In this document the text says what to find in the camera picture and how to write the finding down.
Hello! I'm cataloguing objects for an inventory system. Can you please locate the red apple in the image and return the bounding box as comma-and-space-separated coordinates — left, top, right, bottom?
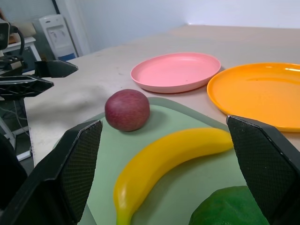
104, 89, 150, 132

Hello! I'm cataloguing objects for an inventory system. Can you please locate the pink plate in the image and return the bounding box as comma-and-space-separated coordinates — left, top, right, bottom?
130, 52, 222, 94

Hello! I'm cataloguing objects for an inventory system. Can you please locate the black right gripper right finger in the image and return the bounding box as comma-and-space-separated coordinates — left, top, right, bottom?
225, 115, 300, 225

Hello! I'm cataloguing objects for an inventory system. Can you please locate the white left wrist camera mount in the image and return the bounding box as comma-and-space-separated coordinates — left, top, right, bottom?
0, 21, 11, 50

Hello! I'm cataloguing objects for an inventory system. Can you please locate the yellow banana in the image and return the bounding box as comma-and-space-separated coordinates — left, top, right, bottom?
113, 127, 234, 225

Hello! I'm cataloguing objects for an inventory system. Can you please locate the white water dispenser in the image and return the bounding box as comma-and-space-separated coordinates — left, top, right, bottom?
38, 14, 78, 62

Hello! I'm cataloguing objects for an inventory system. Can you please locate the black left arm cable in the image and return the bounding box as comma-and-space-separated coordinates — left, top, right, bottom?
9, 25, 25, 62

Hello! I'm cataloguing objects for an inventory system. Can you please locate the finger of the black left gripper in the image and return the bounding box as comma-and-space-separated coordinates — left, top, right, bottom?
0, 75, 54, 98
34, 60, 79, 79

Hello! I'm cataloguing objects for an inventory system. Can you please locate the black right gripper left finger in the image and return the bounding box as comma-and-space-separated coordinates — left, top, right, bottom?
0, 120, 104, 225

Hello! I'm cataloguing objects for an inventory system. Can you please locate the orange plate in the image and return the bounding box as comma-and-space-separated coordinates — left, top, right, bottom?
206, 62, 300, 133

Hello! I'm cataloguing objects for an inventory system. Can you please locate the light green tray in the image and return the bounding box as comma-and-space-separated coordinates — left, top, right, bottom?
52, 97, 254, 225

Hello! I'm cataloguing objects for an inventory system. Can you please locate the green vegetable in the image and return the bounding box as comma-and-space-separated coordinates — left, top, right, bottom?
189, 185, 270, 225

